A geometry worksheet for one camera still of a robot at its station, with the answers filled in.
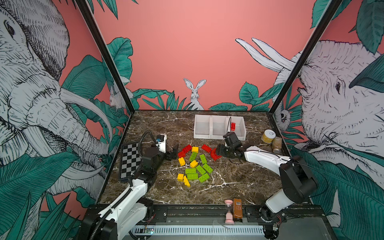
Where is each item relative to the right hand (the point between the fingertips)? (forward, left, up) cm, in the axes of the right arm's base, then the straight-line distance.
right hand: (218, 148), depth 92 cm
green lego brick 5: (-12, +17, -5) cm, 22 cm away
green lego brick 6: (-16, +16, -5) cm, 23 cm away
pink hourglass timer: (-36, -3, -5) cm, 36 cm away
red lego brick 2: (+4, +7, -5) cm, 10 cm away
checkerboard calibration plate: (-7, +54, -2) cm, 54 cm away
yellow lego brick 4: (-17, +23, -3) cm, 29 cm away
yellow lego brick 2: (-7, +23, -4) cm, 24 cm away
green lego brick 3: (-10, +7, -7) cm, 14 cm away
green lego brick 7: (-16, +9, -6) cm, 19 cm away
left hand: (-2, +27, +12) cm, 30 cm away
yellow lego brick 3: (-9, +15, -4) cm, 18 cm away
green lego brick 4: (-11, +11, -6) cm, 17 cm away
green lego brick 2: (-4, +9, -6) cm, 12 cm away
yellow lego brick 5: (-19, +19, -4) cm, 27 cm away
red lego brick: (+23, -14, -6) cm, 27 cm away
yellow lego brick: (+3, +15, -5) cm, 16 cm away
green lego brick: (-3, +16, -5) cm, 17 cm away
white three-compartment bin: (+17, +2, +1) cm, 17 cm away
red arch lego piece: (-2, +2, -5) cm, 6 cm away
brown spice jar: (+5, -39, -3) cm, 40 cm away
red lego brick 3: (-1, +23, -5) cm, 24 cm away
